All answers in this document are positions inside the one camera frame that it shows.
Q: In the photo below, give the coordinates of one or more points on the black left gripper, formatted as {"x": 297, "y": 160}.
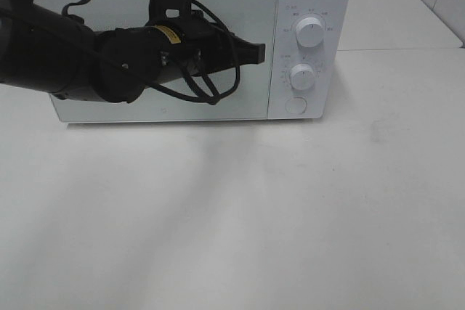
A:
{"x": 195, "y": 33}

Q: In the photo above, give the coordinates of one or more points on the white microwave knob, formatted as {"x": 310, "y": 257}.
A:
{"x": 309, "y": 31}
{"x": 302, "y": 77}

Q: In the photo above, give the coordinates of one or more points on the round white door-release button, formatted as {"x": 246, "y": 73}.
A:
{"x": 296, "y": 106}

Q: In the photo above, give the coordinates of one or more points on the white microwave door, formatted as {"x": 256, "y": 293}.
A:
{"x": 251, "y": 20}

